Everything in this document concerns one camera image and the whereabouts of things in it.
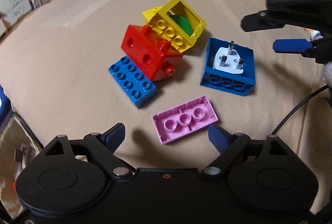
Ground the black cable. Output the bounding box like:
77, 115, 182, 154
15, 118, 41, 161
271, 84, 330, 136

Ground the beige blanket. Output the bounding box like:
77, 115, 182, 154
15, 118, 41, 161
0, 0, 332, 215

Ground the blue square frame brick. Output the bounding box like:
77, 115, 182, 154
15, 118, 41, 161
200, 37, 256, 96

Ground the pink toy brick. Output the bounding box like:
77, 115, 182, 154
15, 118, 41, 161
151, 96, 219, 145

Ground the woven lined basket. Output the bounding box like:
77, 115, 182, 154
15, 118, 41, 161
1, 113, 42, 218

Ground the green round toy piece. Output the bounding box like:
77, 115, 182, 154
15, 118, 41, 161
170, 15, 192, 36

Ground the yellow square frame brick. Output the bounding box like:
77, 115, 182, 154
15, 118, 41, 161
142, 0, 206, 53

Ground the white wall plug charger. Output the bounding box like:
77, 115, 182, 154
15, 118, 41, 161
213, 41, 244, 74

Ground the red long toy brick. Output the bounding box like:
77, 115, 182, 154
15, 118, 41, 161
121, 25, 183, 81

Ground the blue toy brick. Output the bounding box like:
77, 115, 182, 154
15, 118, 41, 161
108, 56, 157, 108

